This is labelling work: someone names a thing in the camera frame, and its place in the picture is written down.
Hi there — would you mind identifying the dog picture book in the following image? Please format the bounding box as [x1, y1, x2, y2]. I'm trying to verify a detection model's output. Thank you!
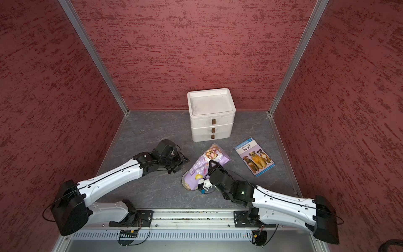
[234, 138, 276, 177]

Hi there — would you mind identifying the white foam box stack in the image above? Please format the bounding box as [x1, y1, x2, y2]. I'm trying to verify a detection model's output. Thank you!
[187, 88, 236, 142]

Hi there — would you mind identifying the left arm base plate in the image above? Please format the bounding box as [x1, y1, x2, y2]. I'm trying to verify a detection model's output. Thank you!
[109, 211, 154, 230]

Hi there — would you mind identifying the right corner aluminium post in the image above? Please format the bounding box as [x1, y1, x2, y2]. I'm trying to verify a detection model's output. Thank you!
[268, 0, 329, 117]

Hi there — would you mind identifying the purple oats bag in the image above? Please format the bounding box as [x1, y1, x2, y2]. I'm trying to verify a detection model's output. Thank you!
[189, 143, 231, 179]

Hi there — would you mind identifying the corner aluminium post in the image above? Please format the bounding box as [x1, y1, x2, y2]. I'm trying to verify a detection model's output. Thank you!
[268, 0, 329, 117]
[58, 0, 130, 117]

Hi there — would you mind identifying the base cable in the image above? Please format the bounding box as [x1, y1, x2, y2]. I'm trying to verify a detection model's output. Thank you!
[117, 217, 152, 247]
[250, 223, 279, 247]

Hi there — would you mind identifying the left corner aluminium post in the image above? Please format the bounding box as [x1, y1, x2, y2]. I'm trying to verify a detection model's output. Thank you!
[58, 0, 130, 117]

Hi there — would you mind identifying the right base cable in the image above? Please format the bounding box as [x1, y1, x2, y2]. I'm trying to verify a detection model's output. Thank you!
[250, 223, 279, 247]

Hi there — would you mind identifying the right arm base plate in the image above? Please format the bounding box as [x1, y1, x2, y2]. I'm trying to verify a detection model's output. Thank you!
[233, 211, 277, 228]

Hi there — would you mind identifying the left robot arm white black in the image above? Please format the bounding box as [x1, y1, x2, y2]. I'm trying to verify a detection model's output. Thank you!
[49, 139, 189, 236]

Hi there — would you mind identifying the white patterned breakfast bowl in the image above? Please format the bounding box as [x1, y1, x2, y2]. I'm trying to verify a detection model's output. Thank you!
[182, 171, 203, 191]

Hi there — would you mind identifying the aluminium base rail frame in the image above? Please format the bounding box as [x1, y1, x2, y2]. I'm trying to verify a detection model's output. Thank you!
[53, 209, 329, 252]

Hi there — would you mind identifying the left base cable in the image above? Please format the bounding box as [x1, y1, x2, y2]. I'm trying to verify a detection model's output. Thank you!
[117, 217, 152, 247]

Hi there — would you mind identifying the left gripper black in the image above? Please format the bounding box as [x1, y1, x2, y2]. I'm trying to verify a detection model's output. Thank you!
[160, 151, 191, 173]

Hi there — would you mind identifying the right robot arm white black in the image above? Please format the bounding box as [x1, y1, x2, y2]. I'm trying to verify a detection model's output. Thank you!
[208, 161, 340, 245]

